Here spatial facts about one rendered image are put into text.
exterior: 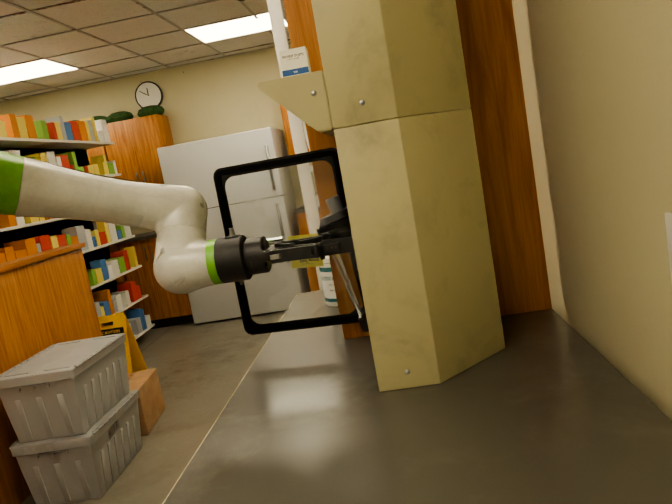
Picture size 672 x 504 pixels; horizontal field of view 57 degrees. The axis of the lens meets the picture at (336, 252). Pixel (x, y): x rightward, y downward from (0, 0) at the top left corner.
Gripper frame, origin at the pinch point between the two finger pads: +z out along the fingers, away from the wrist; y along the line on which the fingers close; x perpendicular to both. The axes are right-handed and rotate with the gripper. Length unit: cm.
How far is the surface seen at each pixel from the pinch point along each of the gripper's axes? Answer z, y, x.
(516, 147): 38.7, 22.0, -12.1
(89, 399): -148, 150, 75
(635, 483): 32, -53, 26
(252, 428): -19.4, -23.5, 26.2
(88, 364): -145, 151, 58
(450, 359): 15.8, -12.6, 22.6
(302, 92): -2.2, -15.1, -28.0
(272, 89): -7.1, -15.2, -29.3
